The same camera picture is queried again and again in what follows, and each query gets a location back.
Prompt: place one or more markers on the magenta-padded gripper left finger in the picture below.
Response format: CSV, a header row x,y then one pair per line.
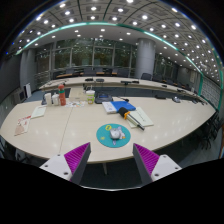
x,y
76,158

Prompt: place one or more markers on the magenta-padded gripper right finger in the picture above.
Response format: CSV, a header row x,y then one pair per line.
x,y
148,160

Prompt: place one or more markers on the silver computer mouse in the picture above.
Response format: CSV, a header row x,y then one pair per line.
x,y
115,134

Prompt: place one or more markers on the round teal mouse pad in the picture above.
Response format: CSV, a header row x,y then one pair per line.
x,y
104,137

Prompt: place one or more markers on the cream booklet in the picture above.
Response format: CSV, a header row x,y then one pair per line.
x,y
144,116
38,112

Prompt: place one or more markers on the colourful printed leaflet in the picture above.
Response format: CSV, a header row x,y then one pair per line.
x,y
76,103

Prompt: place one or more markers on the blue and white book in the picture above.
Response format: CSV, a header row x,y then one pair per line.
x,y
125,105

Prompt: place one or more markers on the red and white leaflet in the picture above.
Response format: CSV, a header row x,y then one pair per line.
x,y
22,125

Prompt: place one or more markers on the green-printed paper cup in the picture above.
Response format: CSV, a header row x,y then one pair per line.
x,y
90,97

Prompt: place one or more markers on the red drink bottle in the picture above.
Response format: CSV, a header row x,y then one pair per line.
x,y
62,96

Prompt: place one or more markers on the beige cardboard box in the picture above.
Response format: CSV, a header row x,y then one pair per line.
x,y
77,93

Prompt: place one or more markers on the tall white cup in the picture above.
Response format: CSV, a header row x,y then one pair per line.
x,y
48,99

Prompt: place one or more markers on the black desk console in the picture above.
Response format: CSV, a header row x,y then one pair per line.
x,y
103,98

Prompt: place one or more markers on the dark office chairs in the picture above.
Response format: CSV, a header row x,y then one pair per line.
x,y
123,72

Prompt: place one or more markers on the ceiling lights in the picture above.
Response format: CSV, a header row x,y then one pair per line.
x,y
120,10

